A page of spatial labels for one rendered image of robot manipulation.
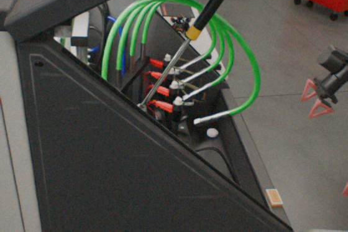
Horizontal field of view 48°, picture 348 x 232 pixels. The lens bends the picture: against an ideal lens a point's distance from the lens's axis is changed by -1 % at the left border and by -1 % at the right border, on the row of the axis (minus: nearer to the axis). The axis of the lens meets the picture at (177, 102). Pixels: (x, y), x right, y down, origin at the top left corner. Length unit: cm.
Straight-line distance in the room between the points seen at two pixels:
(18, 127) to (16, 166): 9
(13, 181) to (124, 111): 25
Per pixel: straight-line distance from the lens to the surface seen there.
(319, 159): 283
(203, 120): 98
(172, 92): 113
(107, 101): 62
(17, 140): 68
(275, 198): 107
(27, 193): 77
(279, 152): 276
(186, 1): 85
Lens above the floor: 171
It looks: 35 degrees down
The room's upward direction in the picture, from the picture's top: 8 degrees clockwise
